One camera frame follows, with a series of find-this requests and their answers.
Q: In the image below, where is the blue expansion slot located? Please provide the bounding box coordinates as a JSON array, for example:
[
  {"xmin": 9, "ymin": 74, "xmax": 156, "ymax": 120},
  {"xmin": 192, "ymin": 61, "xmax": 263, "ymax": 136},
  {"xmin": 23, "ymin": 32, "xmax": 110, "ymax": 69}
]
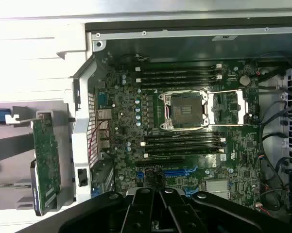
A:
[{"xmin": 136, "ymin": 167, "xmax": 199, "ymax": 178}]

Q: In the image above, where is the silver chipset heatsink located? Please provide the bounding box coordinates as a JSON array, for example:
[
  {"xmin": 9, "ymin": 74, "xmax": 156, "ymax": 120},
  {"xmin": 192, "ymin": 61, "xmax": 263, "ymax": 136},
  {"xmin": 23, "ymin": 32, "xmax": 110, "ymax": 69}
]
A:
[{"xmin": 205, "ymin": 179, "xmax": 231, "ymax": 199}]

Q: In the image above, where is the blue card retainer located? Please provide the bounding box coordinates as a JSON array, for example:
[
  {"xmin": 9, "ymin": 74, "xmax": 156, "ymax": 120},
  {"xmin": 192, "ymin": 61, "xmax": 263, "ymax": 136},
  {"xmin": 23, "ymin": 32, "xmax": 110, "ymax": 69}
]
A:
[{"xmin": 90, "ymin": 185, "xmax": 101, "ymax": 198}]

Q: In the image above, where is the black expansion slot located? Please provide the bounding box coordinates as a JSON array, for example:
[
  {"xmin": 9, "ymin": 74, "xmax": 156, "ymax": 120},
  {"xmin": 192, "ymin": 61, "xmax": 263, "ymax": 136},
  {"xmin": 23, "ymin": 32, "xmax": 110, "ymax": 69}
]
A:
[{"xmin": 135, "ymin": 157, "xmax": 185, "ymax": 167}]

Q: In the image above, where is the black RAM slot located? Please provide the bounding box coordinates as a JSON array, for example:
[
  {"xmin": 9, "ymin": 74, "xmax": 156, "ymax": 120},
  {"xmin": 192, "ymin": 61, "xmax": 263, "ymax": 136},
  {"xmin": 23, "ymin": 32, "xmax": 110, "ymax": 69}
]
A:
[
  {"xmin": 135, "ymin": 70, "xmax": 223, "ymax": 78},
  {"xmin": 143, "ymin": 132, "xmax": 226, "ymax": 140},
  {"xmin": 135, "ymin": 76, "xmax": 223, "ymax": 83},
  {"xmin": 144, "ymin": 149, "xmax": 226, "ymax": 157},
  {"xmin": 135, "ymin": 65, "xmax": 223, "ymax": 72},
  {"xmin": 140, "ymin": 137, "xmax": 226, "ymax": 146},
  {"xmin": 144, "ymin": 143, "xmax": 226, "ymax": 151},
  {"xmin": 135, "ymin": 82, "xmax": 223, "ymax": 89}
]

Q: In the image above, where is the grey parts rack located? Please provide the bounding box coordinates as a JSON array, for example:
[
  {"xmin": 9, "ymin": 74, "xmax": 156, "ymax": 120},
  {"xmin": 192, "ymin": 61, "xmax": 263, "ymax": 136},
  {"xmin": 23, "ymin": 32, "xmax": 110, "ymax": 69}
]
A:
[{"xmin": 0, "ymin": 100, "xmax": 76, "ymax": 212}]

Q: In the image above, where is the green motherboard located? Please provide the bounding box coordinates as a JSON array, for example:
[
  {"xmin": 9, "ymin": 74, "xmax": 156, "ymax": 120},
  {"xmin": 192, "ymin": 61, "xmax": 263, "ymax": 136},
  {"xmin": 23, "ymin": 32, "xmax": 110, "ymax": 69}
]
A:
[{"xmin": 94, "ymin": 59, "xmax": 261, "ymax": 212}]

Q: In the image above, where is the CPU socket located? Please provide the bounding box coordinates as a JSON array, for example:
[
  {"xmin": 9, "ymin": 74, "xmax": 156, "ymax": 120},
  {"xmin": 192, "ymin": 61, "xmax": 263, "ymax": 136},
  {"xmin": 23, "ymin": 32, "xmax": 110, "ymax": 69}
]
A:
[{"xmin": 159, "ymin": 91, "xmax": 208, "ymax": 132}]

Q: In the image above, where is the silver socket cover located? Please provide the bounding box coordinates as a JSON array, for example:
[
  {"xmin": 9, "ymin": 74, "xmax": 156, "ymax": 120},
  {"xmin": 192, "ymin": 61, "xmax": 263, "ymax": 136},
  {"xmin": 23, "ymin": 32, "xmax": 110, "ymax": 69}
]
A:
[{"xmin": 206, "ymin": 89, "xmax": 249, "ymax": 126}]

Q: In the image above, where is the open PC case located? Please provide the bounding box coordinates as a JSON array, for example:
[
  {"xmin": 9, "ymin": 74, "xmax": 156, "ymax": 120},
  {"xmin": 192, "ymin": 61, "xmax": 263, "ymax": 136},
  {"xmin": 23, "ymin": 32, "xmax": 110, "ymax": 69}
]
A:
[{"xmin": 55, "ymin": 14, "xmax": 292, "ymax": 233}]

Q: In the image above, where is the black wire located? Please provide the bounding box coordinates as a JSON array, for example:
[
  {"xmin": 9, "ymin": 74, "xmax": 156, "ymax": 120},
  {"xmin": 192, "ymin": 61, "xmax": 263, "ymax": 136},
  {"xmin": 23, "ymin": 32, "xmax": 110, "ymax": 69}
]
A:
[{"xmin": 258, "ymin": 84, "xmax": 292, "ymax": 212}]

